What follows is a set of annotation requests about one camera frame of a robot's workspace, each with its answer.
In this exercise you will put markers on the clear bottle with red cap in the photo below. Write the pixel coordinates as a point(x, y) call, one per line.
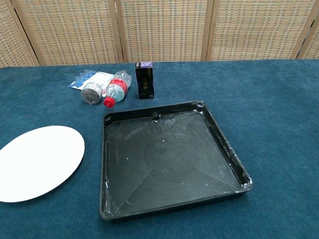
point(117, 87)

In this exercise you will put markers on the black square plastic tray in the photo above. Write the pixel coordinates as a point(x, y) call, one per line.
point(169, 159)

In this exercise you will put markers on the steel wool scrubber ball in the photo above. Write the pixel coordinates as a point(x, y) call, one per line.
point(91, 93)

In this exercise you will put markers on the white round plate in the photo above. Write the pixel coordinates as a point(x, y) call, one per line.
point(41, 163)

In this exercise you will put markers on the blue and white plastic packet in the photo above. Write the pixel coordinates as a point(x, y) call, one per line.
point(86, 78)

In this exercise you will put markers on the black box with gold lettering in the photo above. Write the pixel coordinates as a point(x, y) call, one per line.
point(145, 82)

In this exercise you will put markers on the teal blue tablecloth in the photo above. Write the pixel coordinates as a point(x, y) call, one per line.
point(274, 124)

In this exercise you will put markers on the woven rattan folding screen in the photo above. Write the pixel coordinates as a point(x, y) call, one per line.
point(162, 30)

